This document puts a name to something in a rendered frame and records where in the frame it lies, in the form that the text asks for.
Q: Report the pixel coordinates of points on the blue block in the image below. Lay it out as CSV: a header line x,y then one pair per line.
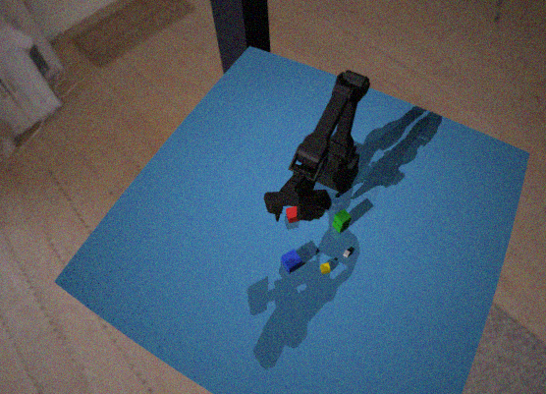
x,y
291,261

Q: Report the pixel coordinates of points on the red block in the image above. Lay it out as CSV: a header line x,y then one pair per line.
x,y
292,214

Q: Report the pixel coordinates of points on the yellow block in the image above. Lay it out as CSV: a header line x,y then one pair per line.
x,y
325,268

